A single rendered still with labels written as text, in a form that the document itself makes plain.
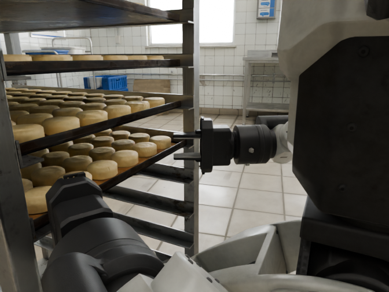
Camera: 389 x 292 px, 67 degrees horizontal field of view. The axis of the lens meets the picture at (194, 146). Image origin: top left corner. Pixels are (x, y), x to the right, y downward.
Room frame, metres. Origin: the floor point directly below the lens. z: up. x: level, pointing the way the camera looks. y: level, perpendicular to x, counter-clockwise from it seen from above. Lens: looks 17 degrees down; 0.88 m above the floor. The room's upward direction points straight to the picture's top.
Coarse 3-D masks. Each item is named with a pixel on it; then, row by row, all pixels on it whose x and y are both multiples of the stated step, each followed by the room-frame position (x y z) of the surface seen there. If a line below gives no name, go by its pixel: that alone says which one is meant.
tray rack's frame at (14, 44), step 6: (6, 36) 0.94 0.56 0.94; (12, 36) 0.94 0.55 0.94; (18, 36) 0.95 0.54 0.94; (6, 42) 0.94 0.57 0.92; (12, 42) 0.93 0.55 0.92; (18, 42) 0.95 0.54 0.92; (6, 48) 0.94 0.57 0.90; (12, 48) 0.93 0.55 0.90; (18, 48) 0.95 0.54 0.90; (12, 84) 0.94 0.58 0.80; (18, 84) 0.93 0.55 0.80; (24, 84) 0.95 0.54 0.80; (42, 252) 0.94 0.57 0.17; (48, 252) 0.93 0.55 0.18; (42, 258) 0.94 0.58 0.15; (48, 258) 0.93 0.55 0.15; (42, 264) 0.90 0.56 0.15; (42, 270) 0.87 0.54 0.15; (0, 288) 0.79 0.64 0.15
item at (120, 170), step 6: (174, 144) 0.66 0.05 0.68; (162, 150) 0.61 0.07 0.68; (138, 162) 0.54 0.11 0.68; (120, 168) 0.50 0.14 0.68; (126, 168) 0.50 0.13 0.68; (30, 180) 0.45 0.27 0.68; (96, 180) 0.45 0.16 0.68; (102, 180) 0.45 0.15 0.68; (30, 216) 0.33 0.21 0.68; (36, 216) 0.33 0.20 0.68
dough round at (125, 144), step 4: (116, 140) 0.62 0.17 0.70; (120, 140) 0.62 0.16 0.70; (124, 140) 0.62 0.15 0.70; (128, 140) 0.62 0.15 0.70; (132, 140) 0.62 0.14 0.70; (112, 144) 0.60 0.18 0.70; (116, 144) 0.59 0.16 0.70; (120, 144) 0.59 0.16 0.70; (124, 144) 0.59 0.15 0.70; (128, 144) 0.59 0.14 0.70; (132, 144) 0.60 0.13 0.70; (116, 148) 0.59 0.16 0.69; (120, 148) 0.58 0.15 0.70; (124, 148) 0.59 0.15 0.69; (128, 148) 0.59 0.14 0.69; (132, 148) 0.60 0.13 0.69
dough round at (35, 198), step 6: (42, 186) 0.38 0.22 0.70; (48, 186) 0.38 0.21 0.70; (24, 192) 0.36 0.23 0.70; (30, 192) 0.36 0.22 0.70; (36, 192) 0.36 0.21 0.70; (42, 192) 0.36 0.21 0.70; (30, 198) 0.35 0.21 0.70; (36, 198) 0.35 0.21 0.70; (42, 198) 0.35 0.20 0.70; (30, 204) 0.34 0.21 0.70; (36, 204) 0.34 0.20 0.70; (42, 204) 0.34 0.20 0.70; (30, 210) 0.34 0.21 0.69; (36, 210) 0.34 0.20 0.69; (42, 210) 0.34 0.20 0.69
